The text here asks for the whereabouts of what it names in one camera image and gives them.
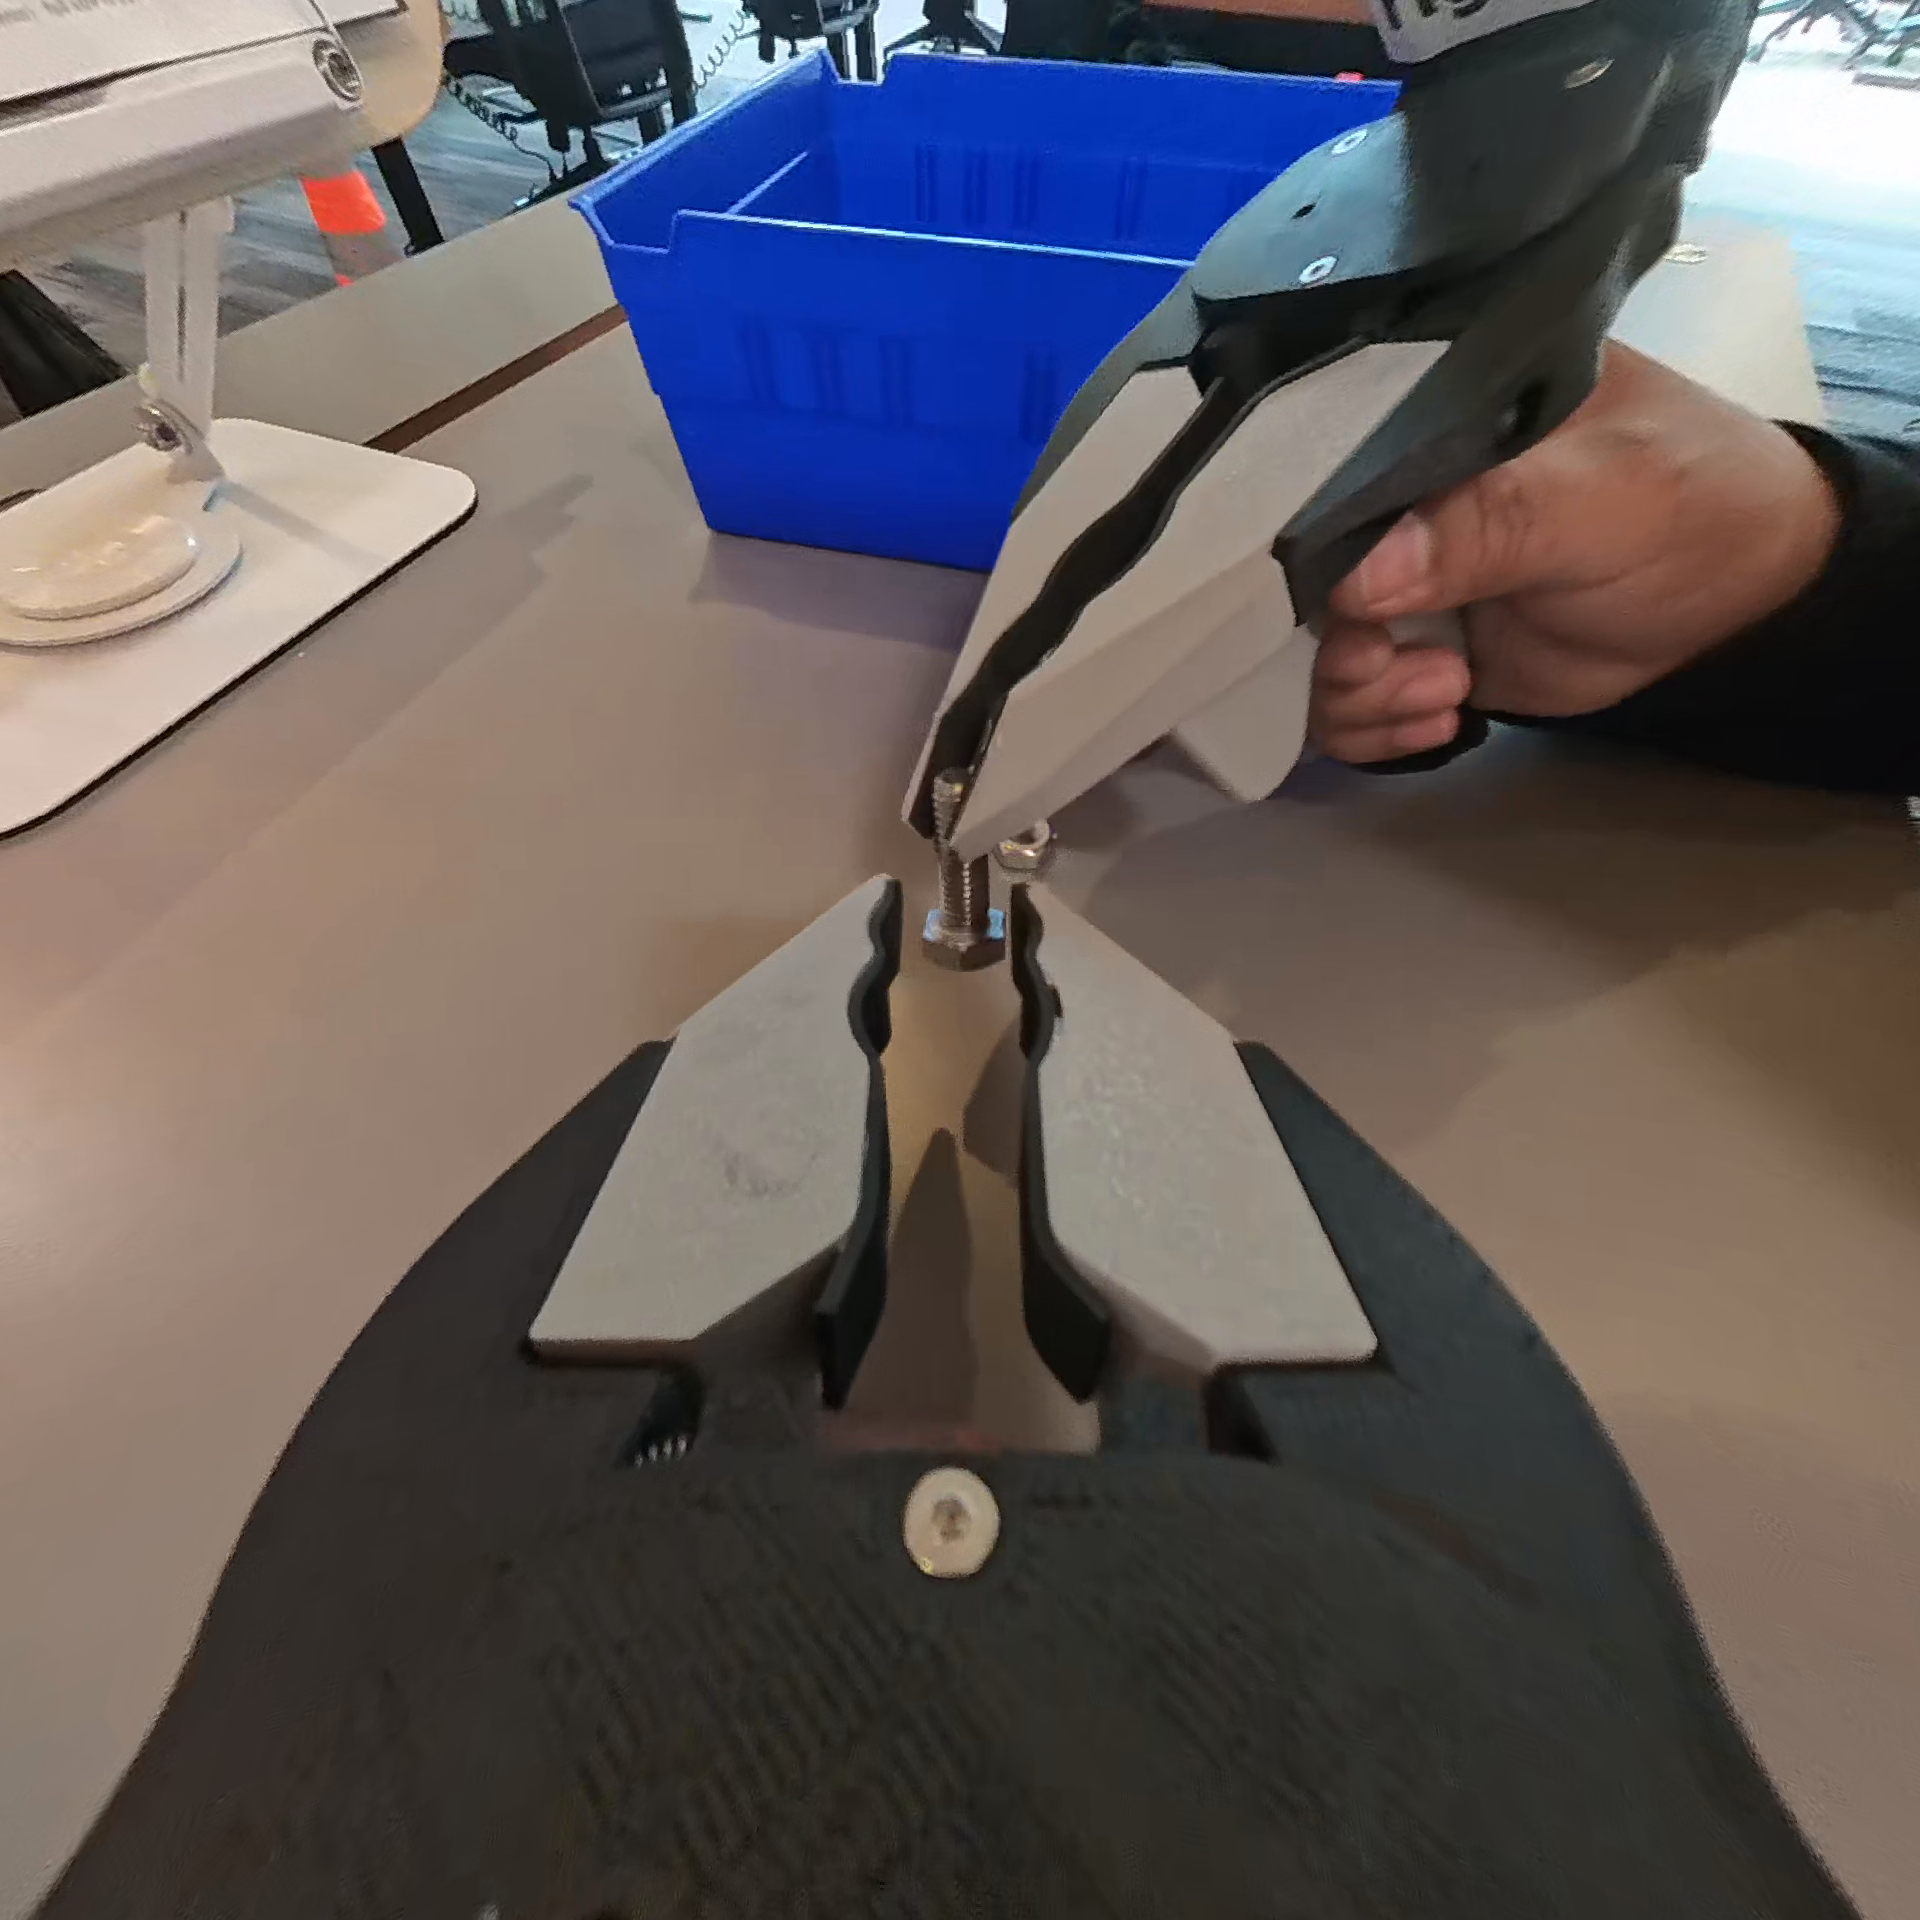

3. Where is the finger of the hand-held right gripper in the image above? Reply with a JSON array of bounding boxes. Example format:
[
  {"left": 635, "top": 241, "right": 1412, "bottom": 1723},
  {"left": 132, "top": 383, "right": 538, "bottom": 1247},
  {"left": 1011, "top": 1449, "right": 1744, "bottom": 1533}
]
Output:
[
  {"left": 948, "top": 339, "right": 1457, "bottom": 860},
  {"left": 904, "top": 356, "right": 1210, "bottom": 839}
]

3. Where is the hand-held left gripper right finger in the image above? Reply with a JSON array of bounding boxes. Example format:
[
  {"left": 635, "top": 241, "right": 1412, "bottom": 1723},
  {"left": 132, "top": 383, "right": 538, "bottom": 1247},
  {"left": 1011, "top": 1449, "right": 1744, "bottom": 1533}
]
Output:
[{"left": 1009, "top": 883, "right": 1378, "bottom": 1407}]

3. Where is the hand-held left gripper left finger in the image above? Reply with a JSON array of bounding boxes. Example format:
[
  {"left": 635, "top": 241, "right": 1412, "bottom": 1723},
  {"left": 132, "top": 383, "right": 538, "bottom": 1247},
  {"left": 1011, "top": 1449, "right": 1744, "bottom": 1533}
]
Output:
[{"left": 528, "top": 872, "right": 906, "bottom": 1413}]

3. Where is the blue plastic bin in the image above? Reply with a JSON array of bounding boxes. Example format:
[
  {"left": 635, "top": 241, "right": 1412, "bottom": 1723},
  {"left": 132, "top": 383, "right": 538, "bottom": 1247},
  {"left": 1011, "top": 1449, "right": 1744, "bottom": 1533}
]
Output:
[{"left": 570, "top": 47, "right": 1403, "bottom": 575}]

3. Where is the silver hex bolt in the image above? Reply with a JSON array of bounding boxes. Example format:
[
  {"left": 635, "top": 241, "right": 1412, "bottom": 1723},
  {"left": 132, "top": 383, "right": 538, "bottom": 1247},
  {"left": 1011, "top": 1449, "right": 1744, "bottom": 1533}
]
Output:
[{"left": 920, "top": 767, "right": 1011, "bottom": 975}]

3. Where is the person's right hand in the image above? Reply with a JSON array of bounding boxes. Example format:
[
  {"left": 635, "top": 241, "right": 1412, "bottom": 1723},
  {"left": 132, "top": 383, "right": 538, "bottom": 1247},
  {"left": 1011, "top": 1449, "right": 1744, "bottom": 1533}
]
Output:
[{"left": 1306, "top": 343, "right": 1844, "bottom": 769}]

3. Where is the orange traffic cone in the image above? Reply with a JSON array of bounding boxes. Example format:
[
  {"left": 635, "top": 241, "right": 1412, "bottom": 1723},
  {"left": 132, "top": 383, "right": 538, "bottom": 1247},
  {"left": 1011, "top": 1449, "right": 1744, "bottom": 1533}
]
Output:
[{"left": 298, "top": 166, "right": 392, "bottom": 288}]

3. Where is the white rectangular base plate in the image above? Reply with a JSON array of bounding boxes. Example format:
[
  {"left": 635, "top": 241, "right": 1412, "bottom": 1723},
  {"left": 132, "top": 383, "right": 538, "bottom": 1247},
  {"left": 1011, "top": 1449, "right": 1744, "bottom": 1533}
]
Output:
[{"left": 0, "top": 416, "right": 480, "bottom": 839}]

